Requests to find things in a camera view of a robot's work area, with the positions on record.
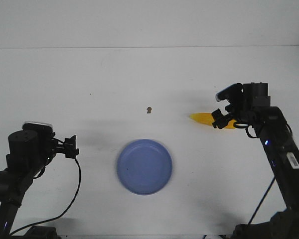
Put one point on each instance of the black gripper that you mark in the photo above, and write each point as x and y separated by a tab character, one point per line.
69	147
236	112

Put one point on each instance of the yellow corn cob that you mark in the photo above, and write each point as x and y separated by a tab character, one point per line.
207	119

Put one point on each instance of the blue round plate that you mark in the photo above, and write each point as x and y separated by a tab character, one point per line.
144	166

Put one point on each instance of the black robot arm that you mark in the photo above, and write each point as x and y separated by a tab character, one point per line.
250	105
29	154

